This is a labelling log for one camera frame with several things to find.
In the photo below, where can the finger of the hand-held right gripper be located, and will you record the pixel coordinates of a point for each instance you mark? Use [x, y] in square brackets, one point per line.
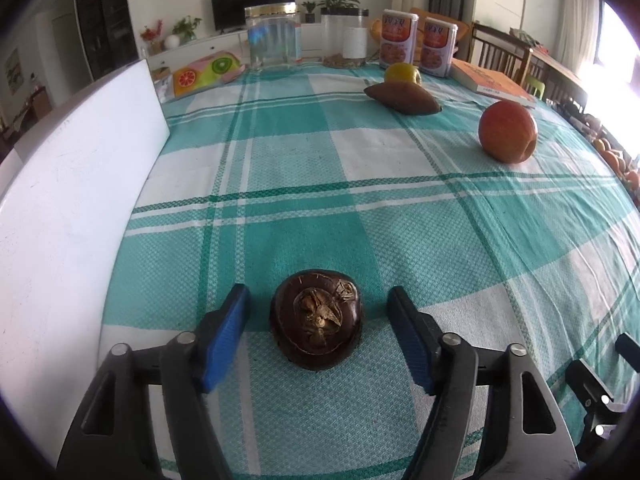
[629, 347]
[592, 392]

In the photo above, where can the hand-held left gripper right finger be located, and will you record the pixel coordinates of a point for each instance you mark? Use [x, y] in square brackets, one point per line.
[410, 340]

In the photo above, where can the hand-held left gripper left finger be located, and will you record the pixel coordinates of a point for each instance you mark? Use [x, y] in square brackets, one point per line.
[227, 335]

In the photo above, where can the dark purple mangosteen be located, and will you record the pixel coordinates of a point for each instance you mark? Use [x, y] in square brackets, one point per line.
[317, 320]

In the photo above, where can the white board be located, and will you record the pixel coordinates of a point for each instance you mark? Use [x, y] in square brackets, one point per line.
[75, 210]

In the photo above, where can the green white checked tablecloth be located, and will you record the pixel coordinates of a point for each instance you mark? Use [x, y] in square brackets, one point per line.
[375, 220]

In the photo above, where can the bowl of oranges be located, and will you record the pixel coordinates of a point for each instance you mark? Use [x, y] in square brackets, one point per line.
[617, 162]

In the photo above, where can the red apple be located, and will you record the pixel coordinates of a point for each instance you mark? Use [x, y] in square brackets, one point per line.
[507, 131]

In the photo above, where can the small sweet potato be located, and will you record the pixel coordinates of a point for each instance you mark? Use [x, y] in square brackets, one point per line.
[402, 100]

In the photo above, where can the fruit print tissue box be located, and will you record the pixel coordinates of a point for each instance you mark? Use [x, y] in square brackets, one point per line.
[205, 74]

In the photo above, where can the small yellow green apple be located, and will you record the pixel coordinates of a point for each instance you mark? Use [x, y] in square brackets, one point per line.
[402, 73]

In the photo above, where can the orange book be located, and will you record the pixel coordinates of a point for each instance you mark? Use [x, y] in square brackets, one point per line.
[492, 82]

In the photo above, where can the green plastic chair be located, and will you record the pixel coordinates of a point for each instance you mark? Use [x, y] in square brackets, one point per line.
[534, 85]

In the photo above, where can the wooden side table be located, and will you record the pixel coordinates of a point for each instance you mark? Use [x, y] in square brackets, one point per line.
[560, 72]

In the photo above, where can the white television cabinet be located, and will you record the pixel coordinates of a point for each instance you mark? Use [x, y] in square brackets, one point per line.
[210, 46]

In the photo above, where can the right orange white carton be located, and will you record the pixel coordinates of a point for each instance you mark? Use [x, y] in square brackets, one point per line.
[438, 47]

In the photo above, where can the orange white carton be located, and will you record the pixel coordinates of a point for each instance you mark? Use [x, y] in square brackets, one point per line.
[438, 47]
[398, 37]

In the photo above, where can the white round vase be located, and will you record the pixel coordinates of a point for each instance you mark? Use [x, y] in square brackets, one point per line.
[172, 41]

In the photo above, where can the clear glass jar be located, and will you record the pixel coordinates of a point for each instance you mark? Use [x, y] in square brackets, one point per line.
[272, 37]

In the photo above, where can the left orange white carton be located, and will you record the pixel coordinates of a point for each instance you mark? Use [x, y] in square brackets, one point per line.
[398, 37]

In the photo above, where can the wooden chair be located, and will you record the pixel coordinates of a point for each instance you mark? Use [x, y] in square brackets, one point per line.
[500, 50]

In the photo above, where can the clear container with white roll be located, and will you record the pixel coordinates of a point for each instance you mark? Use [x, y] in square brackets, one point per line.
[345, 40]

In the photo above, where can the leafy plant in vase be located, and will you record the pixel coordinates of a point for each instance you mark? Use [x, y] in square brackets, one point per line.
[186, 29]

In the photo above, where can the red flower bouquet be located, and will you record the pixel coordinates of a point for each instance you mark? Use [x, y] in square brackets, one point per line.
[151, 34]

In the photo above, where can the black television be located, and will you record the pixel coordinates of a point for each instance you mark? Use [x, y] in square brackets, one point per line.
[252, 4]

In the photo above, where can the small green potted plant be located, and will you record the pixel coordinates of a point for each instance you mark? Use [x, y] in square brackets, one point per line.
[309, 10]

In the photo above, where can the white curtain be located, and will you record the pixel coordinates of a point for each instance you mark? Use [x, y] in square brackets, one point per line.
[577, 15]

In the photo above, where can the black tall cabinet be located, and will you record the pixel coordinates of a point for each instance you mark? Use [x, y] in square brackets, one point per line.
[105, 15]

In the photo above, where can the large green potted plant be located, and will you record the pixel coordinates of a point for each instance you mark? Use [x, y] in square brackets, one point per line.
[337, 1]

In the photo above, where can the framed wall picture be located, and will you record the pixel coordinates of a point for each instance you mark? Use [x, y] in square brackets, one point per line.
[14, 70]

